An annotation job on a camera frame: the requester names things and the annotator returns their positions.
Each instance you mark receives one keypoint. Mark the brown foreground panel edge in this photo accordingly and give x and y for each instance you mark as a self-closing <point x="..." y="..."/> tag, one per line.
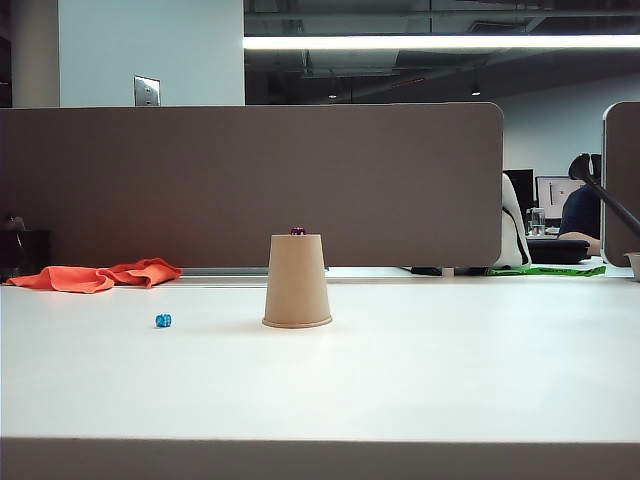
<point x="320" y="460"/>

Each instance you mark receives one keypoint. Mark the long ceiling light strip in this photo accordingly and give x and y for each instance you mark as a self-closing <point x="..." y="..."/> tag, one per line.
<point x="440" y="41"/>

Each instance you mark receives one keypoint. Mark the brown paper cup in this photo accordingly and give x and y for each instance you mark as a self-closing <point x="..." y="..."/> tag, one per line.
<point x="297" y="280"/>

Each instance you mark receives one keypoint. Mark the white chair back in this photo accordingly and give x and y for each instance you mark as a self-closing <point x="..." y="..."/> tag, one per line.
<point x="514" y="230"/>

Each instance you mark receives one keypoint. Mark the purple die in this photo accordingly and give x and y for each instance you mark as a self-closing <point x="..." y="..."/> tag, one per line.
<point x="298" y="230"/>

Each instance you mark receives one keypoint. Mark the green tape strip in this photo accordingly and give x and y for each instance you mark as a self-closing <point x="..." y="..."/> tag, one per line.
<point x="550" y="270"/>

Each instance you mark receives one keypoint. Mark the brown divider with white edge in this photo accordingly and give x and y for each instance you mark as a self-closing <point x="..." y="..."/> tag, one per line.
<point x="622" y="160"/>

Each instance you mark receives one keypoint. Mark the black diagonal rod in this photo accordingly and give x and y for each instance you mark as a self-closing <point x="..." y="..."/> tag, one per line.
<point x="617" y="207"/>

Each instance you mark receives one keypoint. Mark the seated person in dark shirt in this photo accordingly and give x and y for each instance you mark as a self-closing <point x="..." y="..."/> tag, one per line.
<point x="580" y="212"/>

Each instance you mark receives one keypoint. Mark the clear water bottle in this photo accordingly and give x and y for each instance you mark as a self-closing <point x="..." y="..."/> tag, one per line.
<point x="536" y="222"/>

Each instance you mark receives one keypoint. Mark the beige paper bowl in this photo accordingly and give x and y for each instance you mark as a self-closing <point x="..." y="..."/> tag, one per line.
<point x="634" y="265"/>

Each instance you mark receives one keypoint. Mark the black flat case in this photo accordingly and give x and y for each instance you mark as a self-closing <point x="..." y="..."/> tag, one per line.
<point x="557" y="250"/>

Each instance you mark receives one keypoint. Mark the flat black desk object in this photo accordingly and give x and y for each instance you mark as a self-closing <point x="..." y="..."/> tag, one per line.
<point x="426" y="270"/>

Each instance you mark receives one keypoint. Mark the large brown desk divider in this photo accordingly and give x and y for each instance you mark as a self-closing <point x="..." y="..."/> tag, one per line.
<point x="200" y="185"/>

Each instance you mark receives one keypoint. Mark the metal wall switch plate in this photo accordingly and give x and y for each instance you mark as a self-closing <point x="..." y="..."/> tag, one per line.
<point x="147" y="91"/>

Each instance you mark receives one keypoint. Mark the orange cloth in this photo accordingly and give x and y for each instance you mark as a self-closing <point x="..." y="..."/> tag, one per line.
<point x="75" y="279"/>

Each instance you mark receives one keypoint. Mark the computer monitor with grey frame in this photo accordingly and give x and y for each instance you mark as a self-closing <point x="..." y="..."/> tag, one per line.
<point x="555" y="195"/>

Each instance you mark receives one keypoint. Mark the black computer monitor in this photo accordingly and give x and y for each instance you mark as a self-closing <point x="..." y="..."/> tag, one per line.
<point x="522" y="187"/>

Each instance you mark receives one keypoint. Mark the blue die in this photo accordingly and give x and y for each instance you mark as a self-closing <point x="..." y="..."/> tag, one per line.
<point x="163" y="321"/>

